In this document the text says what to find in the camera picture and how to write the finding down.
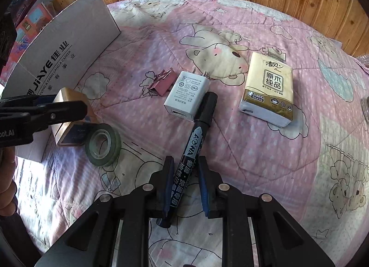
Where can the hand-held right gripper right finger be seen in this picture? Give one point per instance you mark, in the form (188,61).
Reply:
(203,189)

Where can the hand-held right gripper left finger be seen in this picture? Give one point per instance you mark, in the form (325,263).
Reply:
(168,189)

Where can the green tape roll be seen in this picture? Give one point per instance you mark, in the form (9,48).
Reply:
(116,143)

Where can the gold and white tissue pack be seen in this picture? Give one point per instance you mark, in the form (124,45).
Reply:
(266,88)

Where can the white cardboard box yellow tape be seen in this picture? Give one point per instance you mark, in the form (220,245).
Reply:
(72,39)

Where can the pink binder clip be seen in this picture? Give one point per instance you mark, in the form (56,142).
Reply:
(164,85)

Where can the pink washing machine toy box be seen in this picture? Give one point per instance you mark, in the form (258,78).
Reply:
(33,23)

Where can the white charger plug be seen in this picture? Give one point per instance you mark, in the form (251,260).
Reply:
(187,94)

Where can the black marker pen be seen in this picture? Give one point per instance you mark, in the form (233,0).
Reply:
(201,120)

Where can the small gold box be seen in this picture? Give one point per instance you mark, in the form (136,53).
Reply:
(59,135)

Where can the clear bubble wrap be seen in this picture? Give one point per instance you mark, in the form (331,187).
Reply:
(363,62)

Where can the pink printed blanket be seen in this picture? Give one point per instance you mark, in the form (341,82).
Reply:
(259,169)

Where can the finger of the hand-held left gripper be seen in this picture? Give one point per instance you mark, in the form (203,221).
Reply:
(57,114)
(31,101)

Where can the person's left hand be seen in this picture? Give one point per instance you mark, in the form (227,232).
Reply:
(7,183)

